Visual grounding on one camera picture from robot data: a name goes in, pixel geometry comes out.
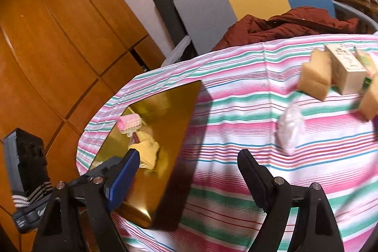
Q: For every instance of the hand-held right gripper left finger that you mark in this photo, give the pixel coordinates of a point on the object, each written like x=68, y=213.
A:
x=121, y=181

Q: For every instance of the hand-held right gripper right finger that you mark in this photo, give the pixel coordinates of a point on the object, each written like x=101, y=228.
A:
x=254, y=178

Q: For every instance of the yellow cloth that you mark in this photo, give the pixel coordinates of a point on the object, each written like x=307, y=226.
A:
x=146, y=148

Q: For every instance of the pink hair roller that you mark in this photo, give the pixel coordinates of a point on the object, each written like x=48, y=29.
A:
x=130, y=123

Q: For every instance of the clear plastic bag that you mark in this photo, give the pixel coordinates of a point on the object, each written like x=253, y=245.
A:
x=289, y=128

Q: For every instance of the golden box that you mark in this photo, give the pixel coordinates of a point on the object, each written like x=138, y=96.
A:
x=165, y=110

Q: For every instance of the yellow sponge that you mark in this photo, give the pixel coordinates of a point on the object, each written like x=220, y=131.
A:
x=314, y=77
x=370, y=103

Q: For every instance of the beige carton box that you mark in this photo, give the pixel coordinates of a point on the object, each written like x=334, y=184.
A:
x=345, y=69

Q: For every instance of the small green yellow box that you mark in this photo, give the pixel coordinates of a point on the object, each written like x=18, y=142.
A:
x=366, y=60

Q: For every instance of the striped tablecloth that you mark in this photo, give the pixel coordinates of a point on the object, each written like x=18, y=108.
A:
x=236, y=128

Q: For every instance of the wooden wardrobe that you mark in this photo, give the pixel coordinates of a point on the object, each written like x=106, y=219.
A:
x=53, y=48

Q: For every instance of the white plastic bag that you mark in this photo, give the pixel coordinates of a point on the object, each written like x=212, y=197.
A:
x=177, y=49

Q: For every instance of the dark red jacket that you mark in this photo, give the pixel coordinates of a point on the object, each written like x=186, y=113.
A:
x=283, y=24

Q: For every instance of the black rolled mat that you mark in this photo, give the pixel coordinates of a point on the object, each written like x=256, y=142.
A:
x=169, y=15

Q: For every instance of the light blue basin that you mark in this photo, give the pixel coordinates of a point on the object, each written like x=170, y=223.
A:
x=354, y=14

